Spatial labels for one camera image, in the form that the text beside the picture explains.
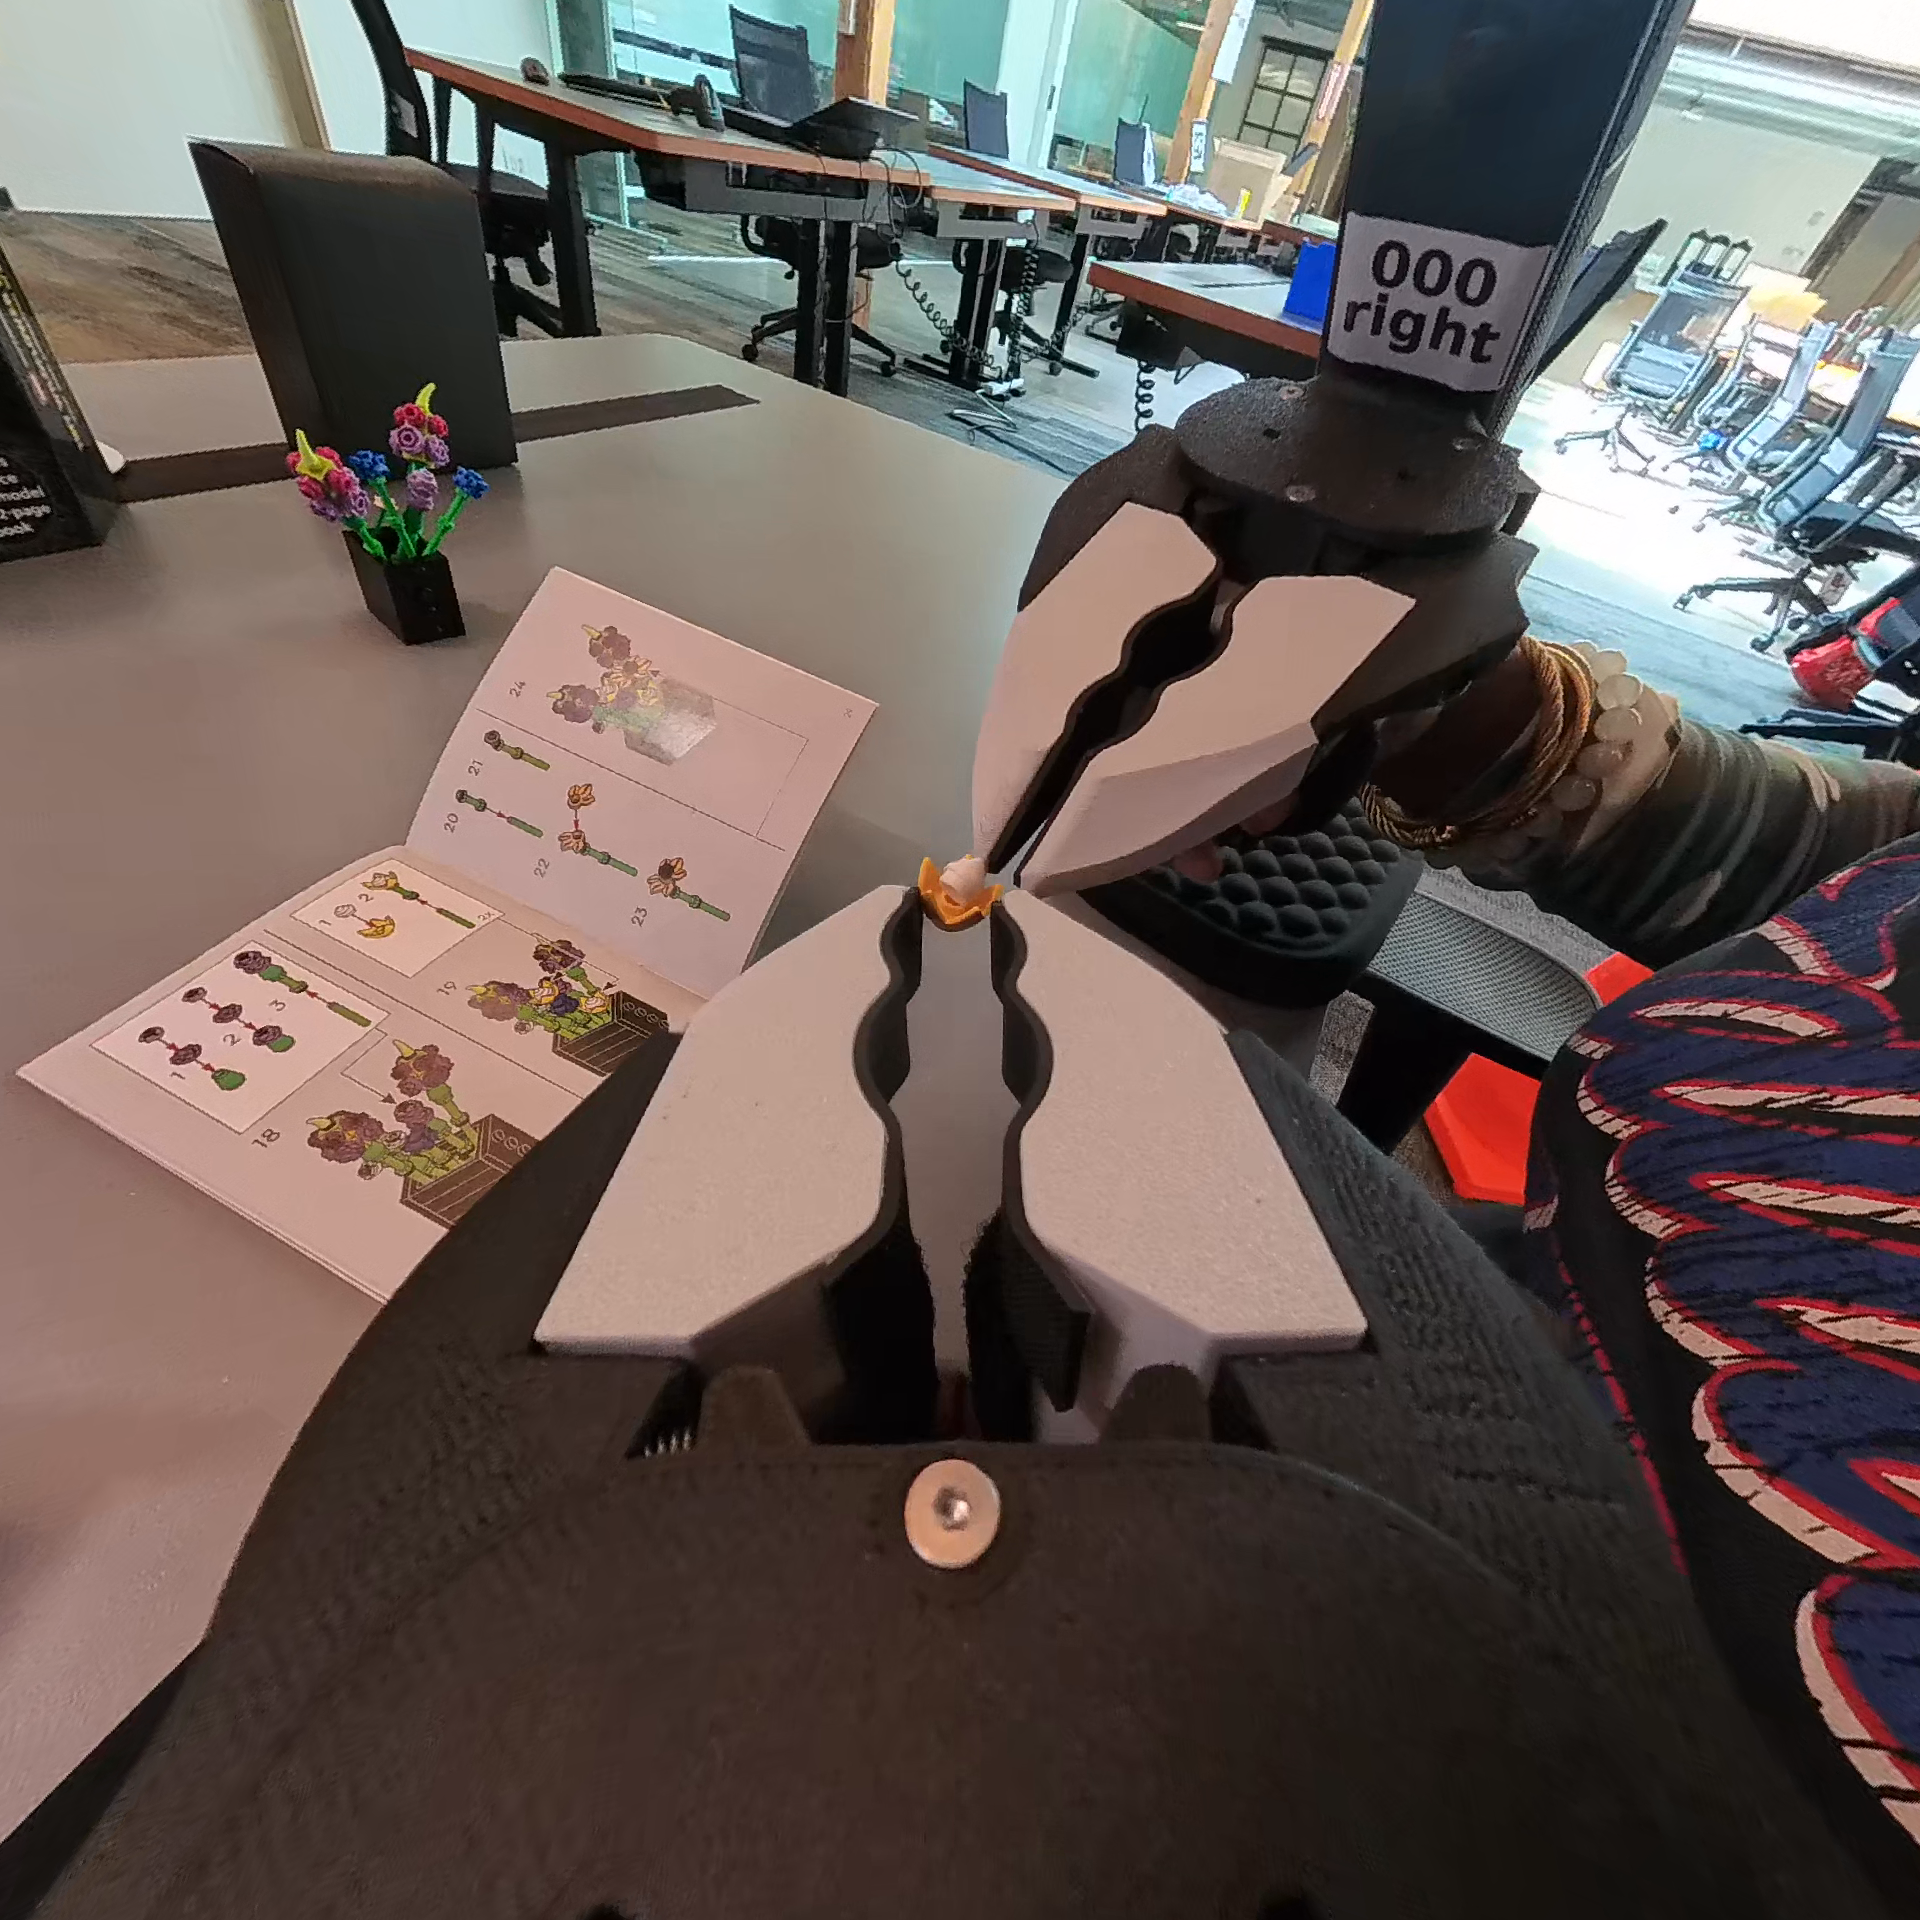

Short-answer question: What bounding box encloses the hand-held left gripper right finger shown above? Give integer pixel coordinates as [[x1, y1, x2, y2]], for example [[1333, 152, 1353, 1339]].
[[964, 898, 1367, 1441]]

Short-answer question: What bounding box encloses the lego instruction booklet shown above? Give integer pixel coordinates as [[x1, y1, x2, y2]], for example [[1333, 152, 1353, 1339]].
[[15, 569, 882, 1305]]

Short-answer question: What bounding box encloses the black honeycomb cushion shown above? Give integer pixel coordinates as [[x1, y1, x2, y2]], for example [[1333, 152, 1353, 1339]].
[[1155, 817, 1425, 1018]]

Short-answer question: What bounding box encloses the row of office chairs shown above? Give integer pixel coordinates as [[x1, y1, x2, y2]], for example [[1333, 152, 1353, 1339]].
[[1589, 229, 1920, 646]]

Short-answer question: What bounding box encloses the person's dark printed sweatshirt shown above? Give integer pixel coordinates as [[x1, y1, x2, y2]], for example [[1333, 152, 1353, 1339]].
[[1519, 836, 1920, 1875]]

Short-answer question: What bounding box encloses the long wooden desk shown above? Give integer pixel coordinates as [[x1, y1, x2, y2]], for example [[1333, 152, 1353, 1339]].
[[408, 46, 1085, 391]]

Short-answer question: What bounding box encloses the grey mesh office chair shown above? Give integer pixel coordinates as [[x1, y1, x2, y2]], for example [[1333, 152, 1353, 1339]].
[[1337, 868, 1644, 1158]]

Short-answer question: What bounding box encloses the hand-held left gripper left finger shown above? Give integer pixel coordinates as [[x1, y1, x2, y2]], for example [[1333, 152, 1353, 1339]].
[[534, 890, 940, 1441]]

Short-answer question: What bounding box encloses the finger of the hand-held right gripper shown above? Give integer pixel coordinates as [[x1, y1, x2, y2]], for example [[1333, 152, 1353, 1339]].
[[1014, 572, 1412, 898], [964, 500, 1231, 873]]

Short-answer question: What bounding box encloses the lego flower model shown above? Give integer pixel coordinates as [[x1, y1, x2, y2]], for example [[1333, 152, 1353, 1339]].
[[289, 384, 492, 646]]

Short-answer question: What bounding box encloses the plain black box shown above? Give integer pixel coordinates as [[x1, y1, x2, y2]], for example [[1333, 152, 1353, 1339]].
[[194, 139, 520, 470]]

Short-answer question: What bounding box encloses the person's right forearm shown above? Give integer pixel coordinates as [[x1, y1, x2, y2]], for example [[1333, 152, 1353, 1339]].
[[1353, 640, 1920, 978]]

